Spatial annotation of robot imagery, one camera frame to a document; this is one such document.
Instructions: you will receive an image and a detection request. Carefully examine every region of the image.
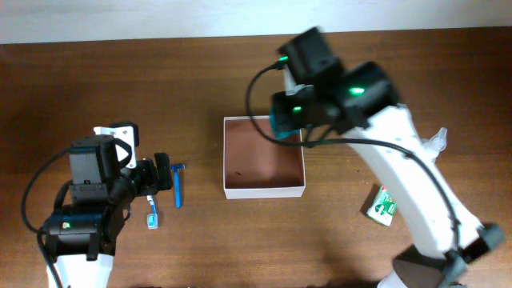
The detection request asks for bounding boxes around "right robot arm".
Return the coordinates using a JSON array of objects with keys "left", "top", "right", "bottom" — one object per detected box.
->
[{"left": 273, "top": 28, "right": 505, "bottom": 287}]

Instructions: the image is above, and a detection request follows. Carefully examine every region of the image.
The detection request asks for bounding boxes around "white square cardboard box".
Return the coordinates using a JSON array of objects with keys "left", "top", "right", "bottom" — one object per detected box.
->
[{"left": 222, "top": 116, "right": 306, "bottom": 200}]

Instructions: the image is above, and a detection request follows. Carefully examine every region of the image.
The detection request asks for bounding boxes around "blue white toothbrush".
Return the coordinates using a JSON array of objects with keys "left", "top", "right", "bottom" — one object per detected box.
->
[{"left": 146, "top": 195, "right": 158, "bottom": 230}]

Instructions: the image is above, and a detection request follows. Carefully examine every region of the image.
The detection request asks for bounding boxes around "blue disposable razor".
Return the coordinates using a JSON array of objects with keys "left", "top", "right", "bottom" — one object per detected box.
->
[{"left": 170, "top": 163, "right": 185, "bottom": 208}]

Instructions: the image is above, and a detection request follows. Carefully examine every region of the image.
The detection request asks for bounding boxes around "blue mouthwash bottle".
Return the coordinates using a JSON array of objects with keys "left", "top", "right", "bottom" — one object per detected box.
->
[{"left": 269, "top": 107, "right": 301, "bottom": 140}]

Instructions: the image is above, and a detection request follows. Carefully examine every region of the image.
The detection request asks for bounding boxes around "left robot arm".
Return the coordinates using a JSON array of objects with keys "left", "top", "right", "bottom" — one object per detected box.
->
[{"left": 37, "top": 122, "right": 173, "bottom": 287}]

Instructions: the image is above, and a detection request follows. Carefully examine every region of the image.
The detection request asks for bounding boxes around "green white soap box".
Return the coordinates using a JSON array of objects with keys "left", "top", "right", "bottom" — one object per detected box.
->
[{"left": 366, "top": 186, "right": 397, "bottom": 226}]

